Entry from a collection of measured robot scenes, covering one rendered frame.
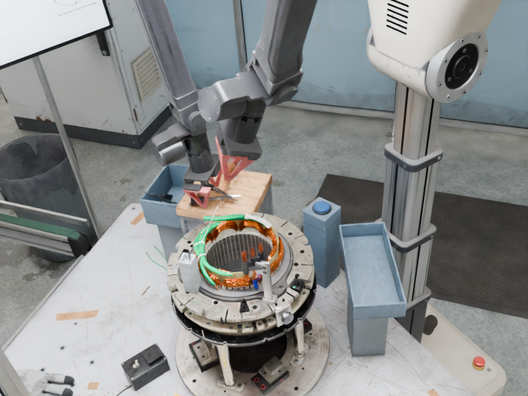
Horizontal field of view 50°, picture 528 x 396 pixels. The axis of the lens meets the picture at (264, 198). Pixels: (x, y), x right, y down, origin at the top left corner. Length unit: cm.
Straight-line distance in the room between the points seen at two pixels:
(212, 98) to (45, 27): 115
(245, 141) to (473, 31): 50
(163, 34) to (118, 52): 221
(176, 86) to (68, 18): 86
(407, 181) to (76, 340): 95
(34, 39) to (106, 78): 153
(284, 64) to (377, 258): 62
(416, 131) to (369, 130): 231
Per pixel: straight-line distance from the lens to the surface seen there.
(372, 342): 141
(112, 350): 155
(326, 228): 142
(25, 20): 197
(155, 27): 116
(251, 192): 145
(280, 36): 77
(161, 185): 159
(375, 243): 136
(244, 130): 98
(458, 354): 214
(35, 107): 400
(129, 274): 172
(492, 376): 212
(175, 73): 121
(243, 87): 92
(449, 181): 326
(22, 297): 295
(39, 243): 207
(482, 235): 294
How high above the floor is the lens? 198
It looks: 40 degrees down
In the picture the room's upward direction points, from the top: 6 degrees counter-clockwise
